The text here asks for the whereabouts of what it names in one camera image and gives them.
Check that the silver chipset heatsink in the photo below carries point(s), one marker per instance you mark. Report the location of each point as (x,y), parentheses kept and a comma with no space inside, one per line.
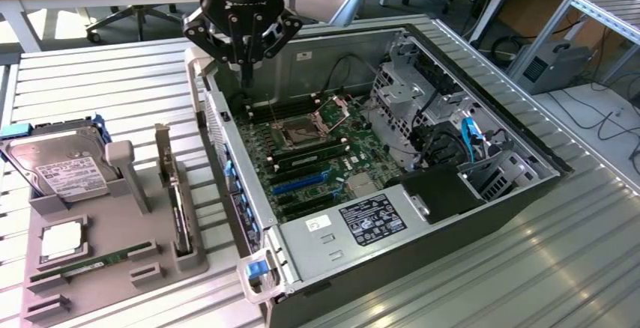
(363,186)

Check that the labelled RAM stick in slot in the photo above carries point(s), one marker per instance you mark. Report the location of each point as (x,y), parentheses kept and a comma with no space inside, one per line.
(305,160)

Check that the hard drive in blue caddy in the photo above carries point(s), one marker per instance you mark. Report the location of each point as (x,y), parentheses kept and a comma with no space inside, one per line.
(15,132)

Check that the CPU socket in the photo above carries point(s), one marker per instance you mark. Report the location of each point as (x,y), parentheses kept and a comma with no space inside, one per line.
(300,135)

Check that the black long expansion slot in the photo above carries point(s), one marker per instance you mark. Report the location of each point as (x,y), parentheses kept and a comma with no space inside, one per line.
(296,175)

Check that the green RAM stick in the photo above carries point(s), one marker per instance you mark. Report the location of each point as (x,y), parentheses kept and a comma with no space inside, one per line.
(90,264)

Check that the low profile graphics card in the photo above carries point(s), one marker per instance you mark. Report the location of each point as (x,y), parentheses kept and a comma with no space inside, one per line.
(177,208)

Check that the grey plastic parts rack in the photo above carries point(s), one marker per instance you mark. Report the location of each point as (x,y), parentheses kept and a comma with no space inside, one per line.
(115,238)

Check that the black plastic fan shroud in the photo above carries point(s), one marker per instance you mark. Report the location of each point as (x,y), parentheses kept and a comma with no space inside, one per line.
(440,193)

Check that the metal socket cover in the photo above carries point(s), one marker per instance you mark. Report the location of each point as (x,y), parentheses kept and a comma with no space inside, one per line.
(333,112)

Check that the blue expansion slot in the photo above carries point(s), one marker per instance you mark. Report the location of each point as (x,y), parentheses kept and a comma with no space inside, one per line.
(297,185)

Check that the aluminium profile frame table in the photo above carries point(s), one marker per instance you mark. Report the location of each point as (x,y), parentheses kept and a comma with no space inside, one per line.
(600,9)

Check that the silver hard disk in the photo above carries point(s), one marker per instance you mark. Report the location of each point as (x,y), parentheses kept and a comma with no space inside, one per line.
(65,167)

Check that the silver CPU chip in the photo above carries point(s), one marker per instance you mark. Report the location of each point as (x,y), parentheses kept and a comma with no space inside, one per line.
(62,240)

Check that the open black PC case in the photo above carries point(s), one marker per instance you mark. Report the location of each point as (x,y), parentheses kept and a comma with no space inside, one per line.
(500,223)

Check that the grey power supply unit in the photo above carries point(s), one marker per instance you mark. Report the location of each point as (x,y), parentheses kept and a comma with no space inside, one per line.
(320,253)

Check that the thin metal locking lever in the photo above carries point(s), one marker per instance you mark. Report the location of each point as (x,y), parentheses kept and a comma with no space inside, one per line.
(273,112)

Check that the silver disk bay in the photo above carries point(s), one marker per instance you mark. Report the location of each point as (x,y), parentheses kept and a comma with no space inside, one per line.
(500,178)

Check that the black slanted stand pole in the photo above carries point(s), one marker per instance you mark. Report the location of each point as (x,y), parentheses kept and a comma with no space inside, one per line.
(500,4)

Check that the blue card retention latch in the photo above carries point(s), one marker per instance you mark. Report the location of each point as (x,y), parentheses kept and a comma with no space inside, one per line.
(229,169)

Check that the silver metal drive cage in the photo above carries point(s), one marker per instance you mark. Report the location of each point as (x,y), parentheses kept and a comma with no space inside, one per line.
(411,96)

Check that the green motherboard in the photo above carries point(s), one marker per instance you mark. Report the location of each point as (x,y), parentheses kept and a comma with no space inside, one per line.
(371,148)

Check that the blue case side latch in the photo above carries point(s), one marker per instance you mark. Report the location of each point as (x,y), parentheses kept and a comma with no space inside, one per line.
(256,270)

